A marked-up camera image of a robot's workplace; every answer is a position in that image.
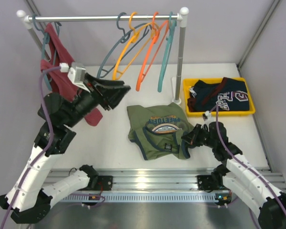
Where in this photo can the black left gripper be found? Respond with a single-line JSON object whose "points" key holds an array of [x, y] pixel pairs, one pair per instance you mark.
{"points": [[99, 93]]}

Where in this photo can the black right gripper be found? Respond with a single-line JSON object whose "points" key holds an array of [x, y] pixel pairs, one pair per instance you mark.
{"points": [[193, 135]]}

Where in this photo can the green tank top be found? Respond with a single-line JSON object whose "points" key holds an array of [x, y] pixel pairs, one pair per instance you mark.
{"points": [[158, 130]]}

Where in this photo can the slate blue hanger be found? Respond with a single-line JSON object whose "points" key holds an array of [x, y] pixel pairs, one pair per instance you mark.
{"points": [[102, 72]]}

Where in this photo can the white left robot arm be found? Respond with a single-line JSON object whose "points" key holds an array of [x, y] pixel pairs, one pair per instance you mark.
{"points": [[30, 200]]}

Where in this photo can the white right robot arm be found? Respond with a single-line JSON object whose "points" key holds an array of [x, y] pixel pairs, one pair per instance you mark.
{"points": [[235, 173]]}

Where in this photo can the red tank top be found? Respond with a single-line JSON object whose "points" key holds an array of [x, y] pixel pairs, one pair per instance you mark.
{"points": [[60, 82]]}

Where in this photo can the yellow hanger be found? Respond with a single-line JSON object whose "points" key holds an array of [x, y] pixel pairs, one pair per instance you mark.
{"points": [[136, 31]]}

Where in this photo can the orange hanger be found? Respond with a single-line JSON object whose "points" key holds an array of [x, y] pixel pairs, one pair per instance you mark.
{"points": [[158, 36]]}

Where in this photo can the navy maroon shirt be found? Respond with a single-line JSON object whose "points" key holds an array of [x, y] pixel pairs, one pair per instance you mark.
{"points": [[227, 95]]}

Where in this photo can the metal clothes rack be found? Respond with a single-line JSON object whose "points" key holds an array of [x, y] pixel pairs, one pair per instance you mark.
{"points": [[55, 22]]}

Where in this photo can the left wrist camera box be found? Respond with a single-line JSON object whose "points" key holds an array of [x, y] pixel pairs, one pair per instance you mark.
{"points": [[75, 72]]}

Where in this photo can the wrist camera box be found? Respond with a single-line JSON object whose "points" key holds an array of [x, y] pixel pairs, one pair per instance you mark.
{"points": [[75, 72], [207, 117]]}

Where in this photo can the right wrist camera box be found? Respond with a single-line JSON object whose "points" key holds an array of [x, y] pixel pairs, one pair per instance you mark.
{"points": [[207, 117]]}

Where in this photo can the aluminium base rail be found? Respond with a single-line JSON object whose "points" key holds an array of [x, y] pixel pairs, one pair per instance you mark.
{"points": [[158, 185]]}

